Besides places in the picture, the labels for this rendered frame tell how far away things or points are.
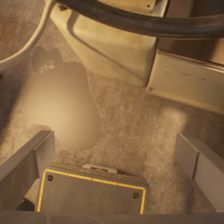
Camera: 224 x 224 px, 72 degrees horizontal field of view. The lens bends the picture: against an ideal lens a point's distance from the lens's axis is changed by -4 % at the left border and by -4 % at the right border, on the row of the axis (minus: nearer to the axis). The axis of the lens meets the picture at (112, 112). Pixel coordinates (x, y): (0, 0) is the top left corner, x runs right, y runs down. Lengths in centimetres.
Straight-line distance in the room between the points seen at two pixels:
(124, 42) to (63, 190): 94
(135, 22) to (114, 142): 117
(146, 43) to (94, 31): 27
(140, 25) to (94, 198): 100
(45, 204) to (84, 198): 26
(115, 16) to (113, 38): 64
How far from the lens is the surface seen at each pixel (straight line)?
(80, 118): 140
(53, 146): 17
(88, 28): 93
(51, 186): 117
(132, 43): 85
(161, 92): 134
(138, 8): 94
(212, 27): 21
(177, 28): 22
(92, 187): 108
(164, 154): 135
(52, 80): 159
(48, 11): 94
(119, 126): 133
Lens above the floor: 132
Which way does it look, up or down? 79 degrees down
